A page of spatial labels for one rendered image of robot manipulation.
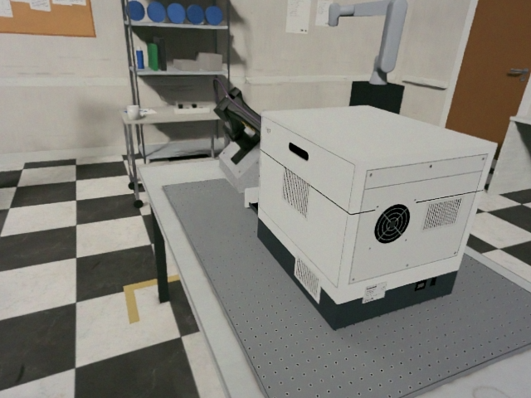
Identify white boxy benchtop instrument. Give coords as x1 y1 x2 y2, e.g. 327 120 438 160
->
245 105 498 330

